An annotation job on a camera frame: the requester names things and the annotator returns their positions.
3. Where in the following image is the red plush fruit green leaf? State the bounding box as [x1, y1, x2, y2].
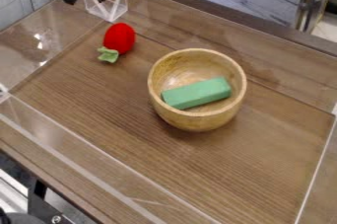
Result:
[97, 23, 136, 63]

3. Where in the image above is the wooden bowl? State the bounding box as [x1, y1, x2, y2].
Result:
[148, 48, 248, 132]

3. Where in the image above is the green rectangular block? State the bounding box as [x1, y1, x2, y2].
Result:
[161, 77, 232, 110]

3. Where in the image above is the clear acrylic tray wall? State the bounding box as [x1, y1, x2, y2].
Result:
[0, 85, 220, 224]

